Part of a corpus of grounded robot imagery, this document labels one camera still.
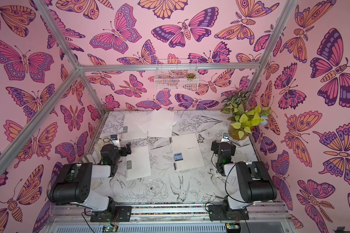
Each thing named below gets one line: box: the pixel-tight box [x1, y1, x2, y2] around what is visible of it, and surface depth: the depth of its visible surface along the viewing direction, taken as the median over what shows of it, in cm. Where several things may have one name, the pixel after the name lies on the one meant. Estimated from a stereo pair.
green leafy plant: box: [220, 90, 273, 140], surface depth 89 cm
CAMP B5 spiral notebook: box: [169, 132, 206, 171], surface depth 99 cm
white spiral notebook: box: [120, 112, 148, 140], surface depth 112 cm
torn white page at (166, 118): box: [157, 108, 182, 128], surface depth 120 cm
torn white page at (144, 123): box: [134, 117, 153, 133], surface depth 114 cm
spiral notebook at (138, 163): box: [125, 145, 152, 181], surface depth 93 cm
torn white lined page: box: [138, 108, 175, 129], surface depth 119 cm
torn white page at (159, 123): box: [143, 110, 175, 137], surface depth 115 cm
